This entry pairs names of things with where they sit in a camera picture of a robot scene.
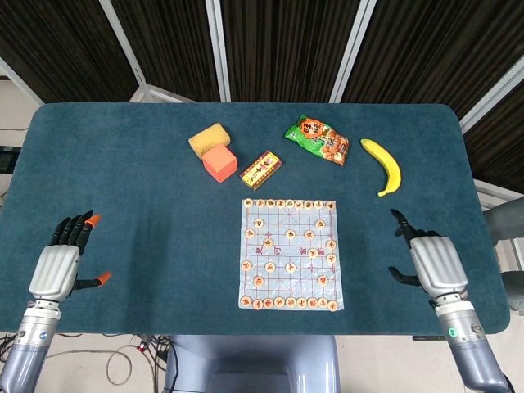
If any blue grey robot torso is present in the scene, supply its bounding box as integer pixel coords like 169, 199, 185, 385
163, 334, 341, 393

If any person knee in grey trousers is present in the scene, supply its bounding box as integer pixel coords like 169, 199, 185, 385
501, 270, 524, 316
482, 199, 524, 246

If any white partition base foot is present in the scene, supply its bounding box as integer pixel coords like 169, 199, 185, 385
129, 84, 197, 103

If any green snack bag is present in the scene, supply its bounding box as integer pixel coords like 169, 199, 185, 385
284, 114, 350, 167

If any orange foam cube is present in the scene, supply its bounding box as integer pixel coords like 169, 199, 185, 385
201, 142, 239, 184

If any yellow red card box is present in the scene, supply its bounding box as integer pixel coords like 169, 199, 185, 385
239, 150, 284, 192

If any white partition base rail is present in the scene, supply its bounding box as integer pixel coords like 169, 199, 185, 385
473, 178, 524, 208

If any blue felt table cover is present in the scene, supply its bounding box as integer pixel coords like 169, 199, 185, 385
0, 102, 512, 337

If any white partition frame post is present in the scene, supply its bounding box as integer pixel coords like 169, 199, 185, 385
458, 61, 524, 134
329, 0, 377, 103
0, 56, 45, 106
97, 0, 148, 89
204, 0, 233, 103

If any translucent plastic chess board sheet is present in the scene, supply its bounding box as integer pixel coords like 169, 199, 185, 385
237, 199, 345, 311

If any dark slatted partition panel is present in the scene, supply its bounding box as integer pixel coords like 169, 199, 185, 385
462, 92, 524, 185
341, 0, 524, 120
0, 0, 138, 103
111, 0, 221, 103
220, 0, 359, 103

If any yellow sponge block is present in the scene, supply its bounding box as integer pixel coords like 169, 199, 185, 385
187, 122, 232, 157

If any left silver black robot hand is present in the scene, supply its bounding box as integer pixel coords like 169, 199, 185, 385
27, 210, 113, 305

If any black floor cable bundle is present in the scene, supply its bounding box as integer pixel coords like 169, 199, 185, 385
0, 333, 20, 364
134, 334, 181, 393

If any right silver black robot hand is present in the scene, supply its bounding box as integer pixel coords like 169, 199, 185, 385
387, 208, 470, 300

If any black electronic device box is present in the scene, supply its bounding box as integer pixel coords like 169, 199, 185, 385
0, 145, 20, 175

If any white floor cable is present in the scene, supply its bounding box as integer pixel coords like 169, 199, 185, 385
48, 343, 159, 386

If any yellow banana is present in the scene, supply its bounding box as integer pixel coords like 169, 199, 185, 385
359, 138, 403, 198

